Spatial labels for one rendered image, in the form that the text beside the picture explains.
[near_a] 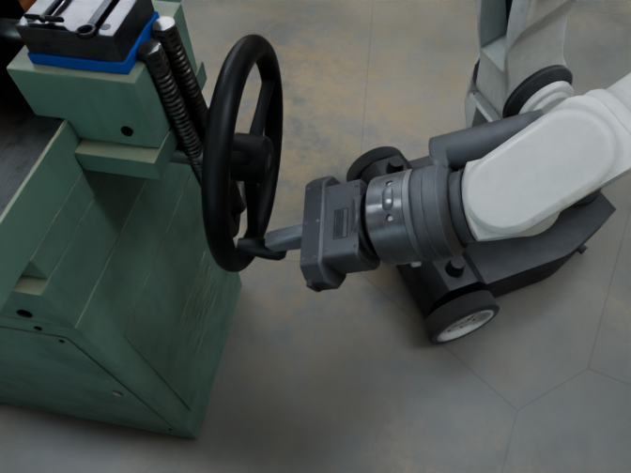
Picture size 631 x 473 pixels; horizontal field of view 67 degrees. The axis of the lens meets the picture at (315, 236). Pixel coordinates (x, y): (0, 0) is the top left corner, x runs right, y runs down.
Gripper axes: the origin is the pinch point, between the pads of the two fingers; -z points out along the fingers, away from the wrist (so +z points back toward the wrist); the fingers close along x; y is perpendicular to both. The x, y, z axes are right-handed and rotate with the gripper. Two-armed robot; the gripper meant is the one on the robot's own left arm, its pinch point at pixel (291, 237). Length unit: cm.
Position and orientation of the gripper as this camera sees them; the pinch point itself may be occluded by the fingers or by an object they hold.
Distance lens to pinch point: 52.0
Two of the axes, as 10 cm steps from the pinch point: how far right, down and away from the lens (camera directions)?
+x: 0.6, -9.2, 3.8
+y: -5.2, -3.6, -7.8
